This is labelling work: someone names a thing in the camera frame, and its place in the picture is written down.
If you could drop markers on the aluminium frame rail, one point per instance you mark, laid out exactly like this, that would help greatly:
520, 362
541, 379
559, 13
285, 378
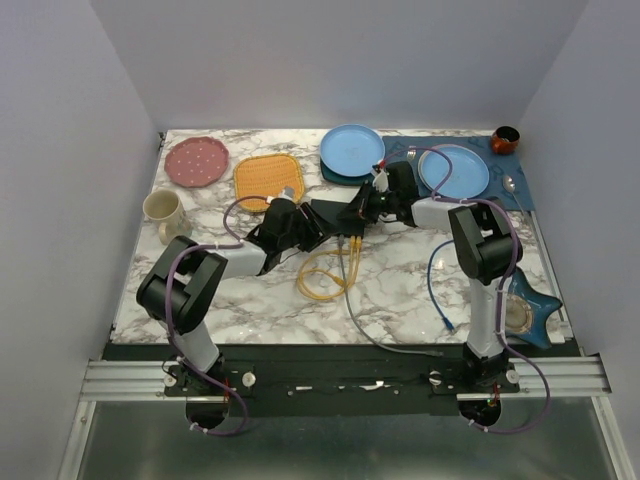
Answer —
568, 377

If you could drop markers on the light blue plate on stack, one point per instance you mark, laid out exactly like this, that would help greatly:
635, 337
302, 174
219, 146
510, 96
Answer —
351, 150

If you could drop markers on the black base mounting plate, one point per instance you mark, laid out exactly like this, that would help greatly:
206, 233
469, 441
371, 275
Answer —
250, 378

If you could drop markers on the orange woven square mat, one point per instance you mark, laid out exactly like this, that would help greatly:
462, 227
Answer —
267, 176

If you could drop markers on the blue star shaped dish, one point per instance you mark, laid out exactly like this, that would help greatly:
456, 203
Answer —
528, 311

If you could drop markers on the cream ceramic mug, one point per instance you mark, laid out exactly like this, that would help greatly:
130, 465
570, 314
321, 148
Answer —
165, 210

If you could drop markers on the brown lacquer cup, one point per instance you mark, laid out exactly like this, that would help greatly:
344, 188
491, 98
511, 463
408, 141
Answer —
504, 140

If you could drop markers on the blue cloth placemat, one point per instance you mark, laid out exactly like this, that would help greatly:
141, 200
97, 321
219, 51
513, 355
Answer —
498, 165

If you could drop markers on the pink dotted plate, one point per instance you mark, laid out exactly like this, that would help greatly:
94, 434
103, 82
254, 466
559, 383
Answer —
197, 162

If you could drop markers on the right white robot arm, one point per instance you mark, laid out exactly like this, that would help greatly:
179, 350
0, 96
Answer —
486, 245

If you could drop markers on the black network switch box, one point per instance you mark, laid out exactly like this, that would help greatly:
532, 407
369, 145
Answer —
335, 218

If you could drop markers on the dark teal square plate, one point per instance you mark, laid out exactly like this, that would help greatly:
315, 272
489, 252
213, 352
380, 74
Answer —
341, 180

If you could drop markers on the light blue plate on placemat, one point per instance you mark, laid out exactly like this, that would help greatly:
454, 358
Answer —
469, 177

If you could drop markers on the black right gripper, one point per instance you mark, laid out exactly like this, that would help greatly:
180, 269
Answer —
362, 203

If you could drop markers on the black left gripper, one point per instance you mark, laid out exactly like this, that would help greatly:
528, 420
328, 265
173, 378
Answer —
316, 234

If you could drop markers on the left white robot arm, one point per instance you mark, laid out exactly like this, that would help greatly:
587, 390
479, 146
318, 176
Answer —
180, 287

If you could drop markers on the silver spoon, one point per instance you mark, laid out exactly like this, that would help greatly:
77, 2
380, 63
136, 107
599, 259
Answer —
510, 187

